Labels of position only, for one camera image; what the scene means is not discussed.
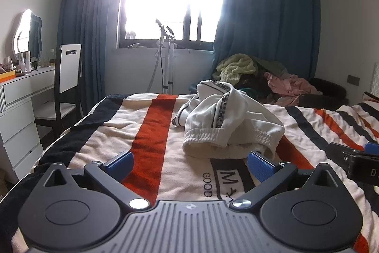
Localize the white pants with patterned stripe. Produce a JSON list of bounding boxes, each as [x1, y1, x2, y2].
[[172, 79, 286, 159]]

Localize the white and black chair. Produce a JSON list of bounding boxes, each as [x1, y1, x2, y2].
[[34, 44, 84, 138]]

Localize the pale yellow knit garment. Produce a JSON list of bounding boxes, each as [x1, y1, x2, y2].
[[216, 53, 257, 84]]

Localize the pink garment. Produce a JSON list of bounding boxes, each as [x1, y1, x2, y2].
[[263, 72, 323, 107]]

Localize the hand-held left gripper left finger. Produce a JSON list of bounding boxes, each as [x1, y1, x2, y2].
[[42, 151, 150, 210]]

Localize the striped cream orange black blanket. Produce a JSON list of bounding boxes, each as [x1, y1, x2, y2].
[[0, 93, 379, 253]]

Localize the white dressing table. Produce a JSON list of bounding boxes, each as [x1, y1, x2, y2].
[[0, 65, 57, 177]]

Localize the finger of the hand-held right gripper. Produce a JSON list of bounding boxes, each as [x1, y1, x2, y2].
[[327, 142, 379, 164]]

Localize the wavy framed mirror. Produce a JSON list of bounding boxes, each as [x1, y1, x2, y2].
[[12, 9, 44, 60]]

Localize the pile of dark clothes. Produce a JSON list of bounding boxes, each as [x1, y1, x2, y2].
[[237, 56, 295, 106]]

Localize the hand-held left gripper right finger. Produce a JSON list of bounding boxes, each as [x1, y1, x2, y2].
[[230, 151, 339, 210]]

